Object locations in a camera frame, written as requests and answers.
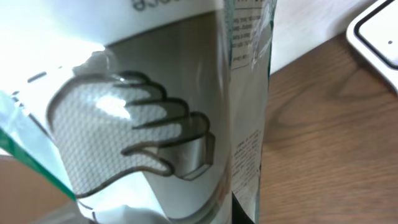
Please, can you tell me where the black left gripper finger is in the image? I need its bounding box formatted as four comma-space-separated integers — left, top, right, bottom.
231, 194, 254, 224

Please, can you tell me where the tall green white packet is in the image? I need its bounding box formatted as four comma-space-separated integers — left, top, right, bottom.
1, 0, 276, 223

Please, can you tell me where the white barcode scanner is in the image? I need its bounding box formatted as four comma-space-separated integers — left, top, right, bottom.
346, 0, 397, 92

